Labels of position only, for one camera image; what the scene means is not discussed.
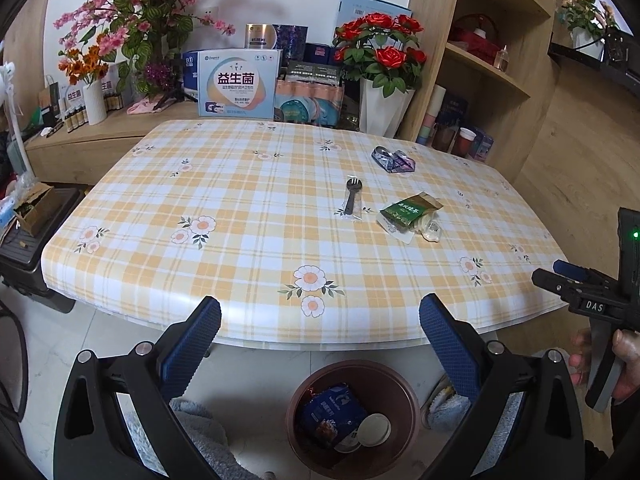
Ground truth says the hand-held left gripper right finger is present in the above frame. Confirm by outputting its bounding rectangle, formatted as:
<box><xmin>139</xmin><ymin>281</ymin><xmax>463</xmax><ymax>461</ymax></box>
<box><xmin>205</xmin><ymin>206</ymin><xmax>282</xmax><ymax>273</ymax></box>
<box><xmin>419</xmin><ymin>294</ymin><xmax>587</xmax><ymax>480</ymax></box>

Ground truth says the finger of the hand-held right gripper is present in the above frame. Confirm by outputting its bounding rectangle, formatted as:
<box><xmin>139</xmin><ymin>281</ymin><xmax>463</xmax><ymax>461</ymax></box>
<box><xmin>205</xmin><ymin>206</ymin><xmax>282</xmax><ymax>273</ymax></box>
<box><xmin>531</xmin><ymin>267</ymin><xmax>588</xmax><ymax>306</ymax></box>
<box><xmin>552</xmin><ymin>260</ymin><xmax>618</xmax><ymax>288</ymax></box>

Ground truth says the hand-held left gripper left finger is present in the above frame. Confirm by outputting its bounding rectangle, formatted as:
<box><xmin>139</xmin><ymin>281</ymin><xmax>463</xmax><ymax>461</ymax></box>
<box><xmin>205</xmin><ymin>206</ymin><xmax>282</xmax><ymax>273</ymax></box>
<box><xmin>53</xmin><ymin>296</ymin><xmax>223</xmax><ymax>480</ymax></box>

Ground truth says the brown round waste bin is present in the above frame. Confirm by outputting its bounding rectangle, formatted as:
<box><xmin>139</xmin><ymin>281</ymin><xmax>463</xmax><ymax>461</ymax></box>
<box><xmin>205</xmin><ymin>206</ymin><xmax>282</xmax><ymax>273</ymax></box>
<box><xmin>286</xmin><ymin>364</ymin><xmax>421</xmax><ymax>470</ymax></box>

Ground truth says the white round lid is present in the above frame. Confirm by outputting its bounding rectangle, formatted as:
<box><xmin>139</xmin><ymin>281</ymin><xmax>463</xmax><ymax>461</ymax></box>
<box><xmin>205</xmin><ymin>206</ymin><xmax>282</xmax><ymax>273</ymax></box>
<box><xmin>357</xmin><ymin>412</ymin><xmax>392</xmax><ymax>448</ymax></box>

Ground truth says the white sachet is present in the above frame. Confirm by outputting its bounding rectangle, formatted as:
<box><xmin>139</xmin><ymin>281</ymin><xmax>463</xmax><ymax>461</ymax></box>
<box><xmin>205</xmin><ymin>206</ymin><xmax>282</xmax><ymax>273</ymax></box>
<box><xmin>419</xmin><ymin>212</ymin><xmax>444</xmax><ymax>242</ymax></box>

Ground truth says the white packet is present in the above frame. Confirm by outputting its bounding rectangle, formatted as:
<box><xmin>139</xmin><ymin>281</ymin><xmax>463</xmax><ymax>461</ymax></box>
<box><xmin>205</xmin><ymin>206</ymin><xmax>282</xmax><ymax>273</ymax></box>
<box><xmin>377</xmin><ymin>212</ymin><xmax>416</xmax><ymax>245</ymax></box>

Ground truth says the blue cardboard box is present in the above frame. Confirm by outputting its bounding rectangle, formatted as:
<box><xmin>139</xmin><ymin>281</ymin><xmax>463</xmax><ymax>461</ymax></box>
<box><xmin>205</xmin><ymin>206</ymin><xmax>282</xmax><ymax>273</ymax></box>
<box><xmin>298</xmin><ymin>384</ymin><xmax>371</xmax><ymax>453</ymax></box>

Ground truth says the green tea packet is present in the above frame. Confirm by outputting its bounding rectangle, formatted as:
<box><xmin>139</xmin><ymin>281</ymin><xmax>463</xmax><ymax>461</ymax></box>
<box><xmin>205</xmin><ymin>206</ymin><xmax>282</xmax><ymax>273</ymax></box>
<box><xmin>378</xmin><ymin>191</ymin><xmax>445</xmax><ymax>228</ymax></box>

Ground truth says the black plastic fork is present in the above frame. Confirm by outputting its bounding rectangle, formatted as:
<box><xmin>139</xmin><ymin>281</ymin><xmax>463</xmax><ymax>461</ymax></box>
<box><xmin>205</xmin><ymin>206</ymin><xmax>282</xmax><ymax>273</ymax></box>
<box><xmin>342</xmin><ymin>176</ymin><xmax>362</xmax><ymax>218</ymax></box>

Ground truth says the crushed purple can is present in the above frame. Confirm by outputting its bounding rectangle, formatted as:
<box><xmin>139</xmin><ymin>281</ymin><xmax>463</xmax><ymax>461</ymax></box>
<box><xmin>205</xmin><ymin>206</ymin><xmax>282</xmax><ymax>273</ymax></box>
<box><xmin>371</xmin><ymin>146</ymin><xmax>417</xmax><ymax>175</ymax></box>

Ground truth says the person's right hand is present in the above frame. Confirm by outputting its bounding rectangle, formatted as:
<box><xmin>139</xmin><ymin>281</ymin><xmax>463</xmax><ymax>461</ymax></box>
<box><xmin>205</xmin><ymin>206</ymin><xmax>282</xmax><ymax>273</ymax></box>
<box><xmin>570</xmin><ymin>329</ymin><xmax>640</xmax><ymax>402</ymax></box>

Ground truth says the person's right fleece leg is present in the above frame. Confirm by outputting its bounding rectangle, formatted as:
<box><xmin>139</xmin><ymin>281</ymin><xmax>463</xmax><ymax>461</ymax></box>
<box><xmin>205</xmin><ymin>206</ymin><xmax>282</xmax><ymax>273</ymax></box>
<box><xmin>425</xmin><ymin>375</ymin><xmax>526</xmax><ymax>433</ymax></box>

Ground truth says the person's fleece leg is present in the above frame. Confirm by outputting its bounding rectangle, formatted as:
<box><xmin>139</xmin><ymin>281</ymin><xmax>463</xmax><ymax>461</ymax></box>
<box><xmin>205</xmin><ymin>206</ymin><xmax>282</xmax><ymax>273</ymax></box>
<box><xmin>425</xmin><ymin>375</ymin><xmax>526</xmax><ymax>433</ymax></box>
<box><xmin>125</xmin><ymin>397</ymin><xmax>236</xmax><ymax>480</ymax></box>

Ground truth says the person's left fleece leg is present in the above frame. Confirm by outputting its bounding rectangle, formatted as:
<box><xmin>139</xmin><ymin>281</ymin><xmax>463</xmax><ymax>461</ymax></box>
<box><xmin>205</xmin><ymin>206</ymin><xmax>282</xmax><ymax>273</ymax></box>
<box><xmin>125</xmin><ymin>397</ymin><xmax>236</xmax><ymax>480</ymax></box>

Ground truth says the small blue carton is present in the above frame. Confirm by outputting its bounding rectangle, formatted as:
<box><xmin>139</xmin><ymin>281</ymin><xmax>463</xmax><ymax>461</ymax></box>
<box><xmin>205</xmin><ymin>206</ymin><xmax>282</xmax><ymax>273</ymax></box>
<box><xmin>472</xmin><ymin>127</ymin><xmax>495</xmax><ymax>161</ymax></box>

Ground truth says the white rimmed paper cup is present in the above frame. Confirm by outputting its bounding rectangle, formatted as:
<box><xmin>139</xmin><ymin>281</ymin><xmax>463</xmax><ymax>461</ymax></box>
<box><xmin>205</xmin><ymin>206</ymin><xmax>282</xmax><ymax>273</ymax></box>
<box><xmin>452</xmin><ymin>127</ymin><xmax>477</xmax><ymax>157</ymax></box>

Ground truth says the black hard case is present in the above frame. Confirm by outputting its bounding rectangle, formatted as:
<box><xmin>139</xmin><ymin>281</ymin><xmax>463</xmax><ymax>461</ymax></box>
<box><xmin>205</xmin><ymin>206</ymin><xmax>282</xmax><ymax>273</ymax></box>
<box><xmin>0</xmin><ymin>187</ymin><xmax>86</xmax><ymax>311</ymax></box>

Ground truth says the brown tumbler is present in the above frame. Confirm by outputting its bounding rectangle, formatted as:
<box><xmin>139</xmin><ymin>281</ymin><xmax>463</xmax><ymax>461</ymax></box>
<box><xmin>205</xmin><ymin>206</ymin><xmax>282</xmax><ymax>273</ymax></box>
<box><xmin>431</xmin><ymin>122</ymin><xmax>456</xmax><ymax>153</ymax></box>

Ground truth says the dark blue shelf box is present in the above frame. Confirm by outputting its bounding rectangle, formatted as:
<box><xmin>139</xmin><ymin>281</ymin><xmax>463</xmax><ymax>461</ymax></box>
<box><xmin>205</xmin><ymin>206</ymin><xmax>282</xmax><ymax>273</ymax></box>
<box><xmin>440</xmin><ymin>92</ymin><xmax>470</xmax><ymax>128</ymax></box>

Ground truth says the open cardboard box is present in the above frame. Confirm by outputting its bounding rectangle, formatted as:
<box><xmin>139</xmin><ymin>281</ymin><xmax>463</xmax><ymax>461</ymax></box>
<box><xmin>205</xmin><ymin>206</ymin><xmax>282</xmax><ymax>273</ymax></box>
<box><xmin>12</xmin><ymin>182</ymin><xmax>56</xmax><ymax>236</ymax></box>

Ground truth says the stack of pastel cups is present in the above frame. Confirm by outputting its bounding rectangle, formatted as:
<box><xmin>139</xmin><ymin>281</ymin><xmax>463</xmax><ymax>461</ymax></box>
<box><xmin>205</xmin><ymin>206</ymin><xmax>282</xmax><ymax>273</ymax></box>
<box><xmin>416</xmin><ymin>84</ymin><xmax>447</xmax><ymax>146</ymax></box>

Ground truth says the black counter ledge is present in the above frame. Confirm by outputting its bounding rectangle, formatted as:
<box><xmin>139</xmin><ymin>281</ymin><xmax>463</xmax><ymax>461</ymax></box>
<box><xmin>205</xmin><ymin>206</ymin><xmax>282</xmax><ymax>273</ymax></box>
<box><xmin>547</xmin><ymin>35</ymin><xmax>640</xmax><ymax>81</ymax></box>

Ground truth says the low wooden cabinet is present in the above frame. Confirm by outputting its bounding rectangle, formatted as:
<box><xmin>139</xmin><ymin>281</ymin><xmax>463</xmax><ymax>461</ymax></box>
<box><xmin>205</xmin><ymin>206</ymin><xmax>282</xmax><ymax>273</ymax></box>
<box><xmin>24</xmin><ymin>102</ymin><xmax>201</xmax><ymax>186</ymax></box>

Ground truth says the black monitor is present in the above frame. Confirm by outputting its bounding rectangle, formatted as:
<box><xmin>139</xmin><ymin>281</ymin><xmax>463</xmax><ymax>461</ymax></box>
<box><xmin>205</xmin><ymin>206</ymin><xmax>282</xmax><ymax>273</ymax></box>
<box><xmin>602</xmin><ymin>30</ymin><xmax>640</xmax><ymax>68</ymax></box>

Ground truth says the white angular vase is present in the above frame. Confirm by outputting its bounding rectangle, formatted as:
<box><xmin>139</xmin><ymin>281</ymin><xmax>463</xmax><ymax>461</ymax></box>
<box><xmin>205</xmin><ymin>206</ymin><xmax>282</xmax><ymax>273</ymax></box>
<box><xmin>360</xmin><ymin>79</ymin><xmax>416</xmax><ymax>138</ymax></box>

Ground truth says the wooden shelf unit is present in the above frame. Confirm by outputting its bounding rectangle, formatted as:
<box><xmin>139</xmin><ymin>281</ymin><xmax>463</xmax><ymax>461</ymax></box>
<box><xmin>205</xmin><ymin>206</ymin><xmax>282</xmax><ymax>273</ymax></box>
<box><xmin>397</xmin><ymin>0</ymin><xmax>558</xmax><ymax>171</ymax></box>

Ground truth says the pink rose plant white pot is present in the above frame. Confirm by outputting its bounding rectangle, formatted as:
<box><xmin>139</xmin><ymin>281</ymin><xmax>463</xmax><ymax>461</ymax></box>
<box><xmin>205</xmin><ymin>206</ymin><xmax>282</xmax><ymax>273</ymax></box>
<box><xmin>555</xmin><ymin>0</ymin><xmax>618</xmax><ymax>58</ymax></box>

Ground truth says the red basket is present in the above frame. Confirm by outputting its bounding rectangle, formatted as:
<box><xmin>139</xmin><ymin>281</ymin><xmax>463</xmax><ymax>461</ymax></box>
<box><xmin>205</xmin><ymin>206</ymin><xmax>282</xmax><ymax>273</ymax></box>
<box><xmin>448</xmin><ymin>14</ymin><xmax>502</xmax><ymax>65</ymax></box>

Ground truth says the black mini tripod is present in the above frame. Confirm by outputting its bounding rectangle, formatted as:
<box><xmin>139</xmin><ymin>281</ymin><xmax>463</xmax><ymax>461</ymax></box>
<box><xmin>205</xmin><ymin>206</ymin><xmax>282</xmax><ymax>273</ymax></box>
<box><xmin>152</xmin><ymin>60</ymin><xmax>198</xmax><ymax>111</ymax></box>

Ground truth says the row of small brown bottles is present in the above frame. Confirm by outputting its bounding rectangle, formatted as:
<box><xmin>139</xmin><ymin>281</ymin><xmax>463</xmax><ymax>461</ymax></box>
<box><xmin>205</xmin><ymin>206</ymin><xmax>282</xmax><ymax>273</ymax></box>
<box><xmin>62</xmin><ymin>92</ymin><xmax>126</xmax><ymax>133</ymax></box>

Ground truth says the white ribbed vase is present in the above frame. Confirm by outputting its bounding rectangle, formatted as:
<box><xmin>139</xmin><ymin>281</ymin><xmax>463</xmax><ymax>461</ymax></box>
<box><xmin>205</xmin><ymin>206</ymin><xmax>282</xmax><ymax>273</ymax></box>
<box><xmin>82</xmin><ymin>81</ymin><xmax>108</xmax><ymax>126</ymax></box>

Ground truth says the large white and blue box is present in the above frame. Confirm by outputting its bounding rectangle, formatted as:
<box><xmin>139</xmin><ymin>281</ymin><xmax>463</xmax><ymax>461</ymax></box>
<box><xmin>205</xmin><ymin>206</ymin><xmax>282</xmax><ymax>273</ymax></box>
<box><xmin>197</xmin><ymin>49</ymin><xmax>283</xmax><ymax>120</ymax></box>

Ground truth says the peach and teal bowl pack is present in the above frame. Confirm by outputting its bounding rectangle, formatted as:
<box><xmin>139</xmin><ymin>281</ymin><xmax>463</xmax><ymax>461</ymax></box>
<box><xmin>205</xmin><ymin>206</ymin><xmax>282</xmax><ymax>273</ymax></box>
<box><xmin>275</xmin><ymin>80</ymin><xmax>346</xmax><ymax>126</ymax></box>

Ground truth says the purple flower bunch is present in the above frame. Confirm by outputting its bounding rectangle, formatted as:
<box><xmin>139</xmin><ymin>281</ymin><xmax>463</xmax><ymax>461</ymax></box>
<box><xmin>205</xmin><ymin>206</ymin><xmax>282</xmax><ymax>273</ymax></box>
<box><xmin>145</xmin><ymin>62</ymin><xmax>181</xmax><ymax>96</ymax></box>

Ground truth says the blue and white carton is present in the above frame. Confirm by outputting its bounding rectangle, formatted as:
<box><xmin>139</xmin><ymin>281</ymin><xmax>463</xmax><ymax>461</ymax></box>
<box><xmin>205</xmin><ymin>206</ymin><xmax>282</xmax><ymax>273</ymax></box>
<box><xmin>181</xmin><ymin>51</ymin><xmax>201</xmax><ymax>92</ymax></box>

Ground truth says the white box behind bottles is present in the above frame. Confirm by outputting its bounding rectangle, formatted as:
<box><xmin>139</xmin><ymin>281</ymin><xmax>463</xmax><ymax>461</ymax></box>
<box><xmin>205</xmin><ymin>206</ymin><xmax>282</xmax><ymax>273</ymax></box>
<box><xmin>59</xmin><ymin>62</ymin><xmax>121</xmax><ymax>111</ymax></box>

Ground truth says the brown paper bag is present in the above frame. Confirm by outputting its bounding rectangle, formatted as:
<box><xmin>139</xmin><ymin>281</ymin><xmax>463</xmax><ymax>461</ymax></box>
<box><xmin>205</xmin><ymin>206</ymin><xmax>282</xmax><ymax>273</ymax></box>
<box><xmin>40</xmin><ymin>75</ymin><xmax>63</xmax><ymax>126</ymax></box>

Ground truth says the red rose bouquet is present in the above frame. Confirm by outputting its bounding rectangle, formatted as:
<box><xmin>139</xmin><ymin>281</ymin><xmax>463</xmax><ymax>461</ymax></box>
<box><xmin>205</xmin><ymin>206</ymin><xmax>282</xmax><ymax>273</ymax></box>
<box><xmin>332</xmin><ymin>12</ymin><xmax>427</xmax><ymax>98</ymax></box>

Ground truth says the black printed box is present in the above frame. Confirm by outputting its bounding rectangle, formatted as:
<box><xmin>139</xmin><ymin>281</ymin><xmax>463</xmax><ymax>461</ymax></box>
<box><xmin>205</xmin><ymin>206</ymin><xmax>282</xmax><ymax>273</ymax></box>
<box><xmin>286</xmin><ymin>60</ymin><xmax>343</xmax><ymax>86</ymax></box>

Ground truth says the white standing fan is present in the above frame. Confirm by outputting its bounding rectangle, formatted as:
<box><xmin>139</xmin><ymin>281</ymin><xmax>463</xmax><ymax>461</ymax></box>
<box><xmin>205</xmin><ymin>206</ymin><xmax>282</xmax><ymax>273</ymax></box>
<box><xmin>0</xmin><ymin>62</ymin><xmax>31</xmax><ymax>171</ymax></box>

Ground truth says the silver and gold box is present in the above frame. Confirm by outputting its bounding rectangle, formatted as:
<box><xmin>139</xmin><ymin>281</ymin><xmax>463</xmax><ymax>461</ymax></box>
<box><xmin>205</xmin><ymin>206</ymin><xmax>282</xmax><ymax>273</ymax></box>
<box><xmin>245</xmin><ymin>23</ymin><xmax>278</xmax><ymax>52</ymax></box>

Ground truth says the navy box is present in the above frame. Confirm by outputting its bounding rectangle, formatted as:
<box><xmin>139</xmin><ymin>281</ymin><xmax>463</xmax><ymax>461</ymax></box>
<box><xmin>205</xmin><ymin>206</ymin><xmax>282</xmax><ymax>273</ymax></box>
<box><xmin>304</xmin><ymin>42</ymin><xmax>335</xmax><ymax>65</ymax></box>

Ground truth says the dark blue floral box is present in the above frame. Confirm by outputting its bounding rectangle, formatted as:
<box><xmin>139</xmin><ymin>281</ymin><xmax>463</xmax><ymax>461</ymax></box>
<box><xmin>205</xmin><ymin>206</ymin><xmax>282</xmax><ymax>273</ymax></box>
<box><xmin>276</xmin><ymin>24</ymin><xmax>307</xmax><ymax>61</ymax></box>

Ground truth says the light blue flat box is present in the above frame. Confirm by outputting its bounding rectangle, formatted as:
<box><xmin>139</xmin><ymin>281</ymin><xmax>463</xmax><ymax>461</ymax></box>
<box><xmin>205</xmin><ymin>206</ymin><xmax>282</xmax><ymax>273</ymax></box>
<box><xmin>336</xmin><ymin>0</ymin><xmax>413</xmax><ymax>36</ymax></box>

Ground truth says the pink blossom bouquet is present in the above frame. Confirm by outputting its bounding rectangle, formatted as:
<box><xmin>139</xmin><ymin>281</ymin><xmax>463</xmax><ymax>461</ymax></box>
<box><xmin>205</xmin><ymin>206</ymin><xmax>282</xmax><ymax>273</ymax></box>
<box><xmin>54</xmin><ymin>0</ymin><xmax>236</xmax><ymax>96</ymax></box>

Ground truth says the black floor cable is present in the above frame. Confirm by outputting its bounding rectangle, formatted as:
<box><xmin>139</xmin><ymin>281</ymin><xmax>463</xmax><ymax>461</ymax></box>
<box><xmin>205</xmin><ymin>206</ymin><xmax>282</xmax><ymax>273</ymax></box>
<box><xmin>0</xmin><ymin>300</ymin><xmax>31</xmax><ymax>421</ymax></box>

